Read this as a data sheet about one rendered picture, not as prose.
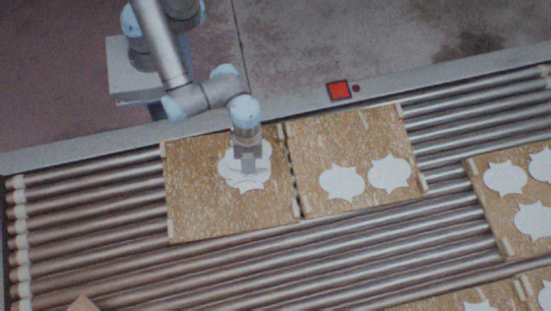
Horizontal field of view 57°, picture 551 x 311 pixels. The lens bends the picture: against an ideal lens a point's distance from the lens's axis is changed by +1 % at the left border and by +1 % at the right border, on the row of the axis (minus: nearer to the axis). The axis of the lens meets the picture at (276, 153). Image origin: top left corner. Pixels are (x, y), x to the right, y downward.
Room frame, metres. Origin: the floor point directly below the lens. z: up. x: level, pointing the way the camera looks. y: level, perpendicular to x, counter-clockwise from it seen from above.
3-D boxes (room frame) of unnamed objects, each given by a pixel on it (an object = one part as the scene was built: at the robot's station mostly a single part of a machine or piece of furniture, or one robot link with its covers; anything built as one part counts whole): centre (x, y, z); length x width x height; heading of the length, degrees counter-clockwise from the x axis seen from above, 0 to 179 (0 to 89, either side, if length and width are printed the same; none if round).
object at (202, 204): (0.54, 0.15, 0.93); 0.41 x 0.35 x 0.02; 104
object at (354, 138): (0.65, -0.26, 0.93); 0.41 x 0.35 x 0.02; 106
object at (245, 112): (0.59, 0.09, 1.31); 0.09 x 0.08 x 0.11; 30
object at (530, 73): (0.78, -0.06, 0.90); 1.95 x 0.05 x 0.05; 108
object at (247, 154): (0.56, 0.09, 1.15); 0.12 x 0.09 x 0.16; 7
